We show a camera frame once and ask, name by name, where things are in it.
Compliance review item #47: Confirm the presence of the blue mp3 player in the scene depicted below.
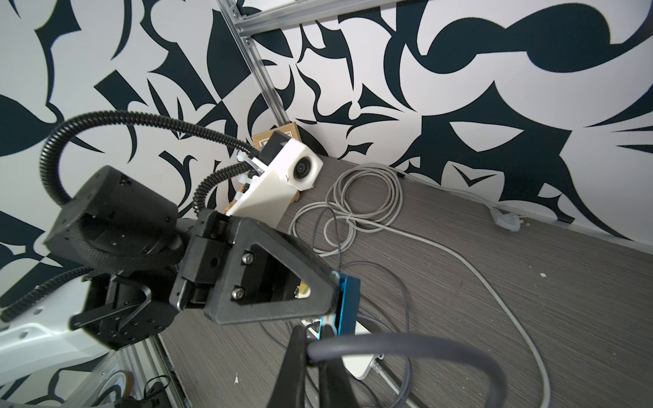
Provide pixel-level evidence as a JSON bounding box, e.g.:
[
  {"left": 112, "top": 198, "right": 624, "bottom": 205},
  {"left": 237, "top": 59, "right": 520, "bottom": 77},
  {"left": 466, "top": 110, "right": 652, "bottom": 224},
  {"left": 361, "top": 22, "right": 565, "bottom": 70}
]
[{"left": 318, "top": 271, "right": 362, "bottom": 340}]

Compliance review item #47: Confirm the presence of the framed plant picture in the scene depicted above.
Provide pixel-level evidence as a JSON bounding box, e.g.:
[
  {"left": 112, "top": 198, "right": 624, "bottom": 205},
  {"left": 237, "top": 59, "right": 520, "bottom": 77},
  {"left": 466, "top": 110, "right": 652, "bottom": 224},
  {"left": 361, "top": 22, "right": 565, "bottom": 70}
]
[{"left": 251, "top": 121, "right": 312, "bottom": 190}]

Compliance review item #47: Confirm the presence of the dark usb cable green charger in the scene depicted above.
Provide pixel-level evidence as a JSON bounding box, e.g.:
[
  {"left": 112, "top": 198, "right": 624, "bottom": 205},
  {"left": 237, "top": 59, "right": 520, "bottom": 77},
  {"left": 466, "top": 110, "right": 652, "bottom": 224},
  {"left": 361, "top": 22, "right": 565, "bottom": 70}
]
[{"left": 307, "top": 333, "right": 508, "bottom": 407}]

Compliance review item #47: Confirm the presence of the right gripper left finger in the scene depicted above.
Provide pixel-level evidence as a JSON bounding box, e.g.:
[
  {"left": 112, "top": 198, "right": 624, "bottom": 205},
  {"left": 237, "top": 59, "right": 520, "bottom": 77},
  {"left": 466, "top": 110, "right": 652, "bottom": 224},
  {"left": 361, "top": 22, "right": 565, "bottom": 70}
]
[{"left": 267, "top": 326, "right": 308, "bottom": 408}]

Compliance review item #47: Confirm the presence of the white power strip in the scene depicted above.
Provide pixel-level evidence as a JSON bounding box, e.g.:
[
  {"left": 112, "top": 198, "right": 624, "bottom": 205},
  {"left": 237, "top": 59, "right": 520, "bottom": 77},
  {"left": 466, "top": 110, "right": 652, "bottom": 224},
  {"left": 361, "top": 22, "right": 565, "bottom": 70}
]
[{"left": 300, "top": 315, "right": 386, "bottom": 381}]

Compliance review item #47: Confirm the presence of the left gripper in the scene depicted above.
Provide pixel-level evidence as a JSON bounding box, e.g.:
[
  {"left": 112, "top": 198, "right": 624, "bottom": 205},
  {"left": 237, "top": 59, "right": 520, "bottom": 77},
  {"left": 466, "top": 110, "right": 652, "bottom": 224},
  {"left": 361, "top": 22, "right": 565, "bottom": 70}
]
[{"left": 168, "top": 210, "right": 338, "bottom": 325}]

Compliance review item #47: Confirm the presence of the yellow usb charger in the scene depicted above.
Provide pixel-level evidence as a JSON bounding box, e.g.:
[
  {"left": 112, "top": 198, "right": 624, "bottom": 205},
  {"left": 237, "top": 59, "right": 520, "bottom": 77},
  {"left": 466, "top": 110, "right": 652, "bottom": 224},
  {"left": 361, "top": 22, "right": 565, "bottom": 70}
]
[{"left": 294, "top": 282, "right": 311, "bottom": 299}]

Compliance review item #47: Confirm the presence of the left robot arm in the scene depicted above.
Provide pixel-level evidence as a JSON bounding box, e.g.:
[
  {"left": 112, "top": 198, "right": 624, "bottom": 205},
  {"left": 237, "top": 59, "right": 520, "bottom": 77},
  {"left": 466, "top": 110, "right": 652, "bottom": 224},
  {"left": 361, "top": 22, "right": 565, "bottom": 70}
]
[{"left": 1, "top": 110, "right": 346, "bottom": 383}]

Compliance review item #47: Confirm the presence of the grey power strip cord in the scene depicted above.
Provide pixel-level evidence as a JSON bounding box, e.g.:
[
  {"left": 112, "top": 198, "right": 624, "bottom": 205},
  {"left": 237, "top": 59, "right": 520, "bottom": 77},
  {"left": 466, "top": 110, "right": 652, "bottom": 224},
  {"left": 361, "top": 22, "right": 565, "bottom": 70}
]
[{"left": 287, "top": 162, "right": 553, "bottom": 408}]

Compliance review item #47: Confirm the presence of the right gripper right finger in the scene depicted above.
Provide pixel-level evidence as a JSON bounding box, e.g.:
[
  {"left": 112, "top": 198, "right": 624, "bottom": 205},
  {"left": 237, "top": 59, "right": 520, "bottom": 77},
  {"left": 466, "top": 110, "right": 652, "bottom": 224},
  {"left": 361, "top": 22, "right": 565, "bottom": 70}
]
[{"left": 317, "top": 326, "right": 359, "bottom": 407}]

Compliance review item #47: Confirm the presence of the tape roll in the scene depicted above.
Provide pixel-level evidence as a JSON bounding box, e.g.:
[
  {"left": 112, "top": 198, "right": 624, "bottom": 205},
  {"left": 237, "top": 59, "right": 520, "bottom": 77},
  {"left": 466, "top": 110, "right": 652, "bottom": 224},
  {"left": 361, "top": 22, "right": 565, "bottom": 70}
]
[{"left": 88, "top": 370, "right": 134, "bottom": 407}]

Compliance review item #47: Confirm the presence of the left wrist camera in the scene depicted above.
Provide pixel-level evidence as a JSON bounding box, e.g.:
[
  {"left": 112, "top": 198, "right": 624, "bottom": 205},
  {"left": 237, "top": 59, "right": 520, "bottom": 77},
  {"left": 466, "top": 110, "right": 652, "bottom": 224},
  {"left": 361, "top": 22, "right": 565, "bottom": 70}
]
[{"left": 226, "top": 143, "right": 323, "bottom": 228}]

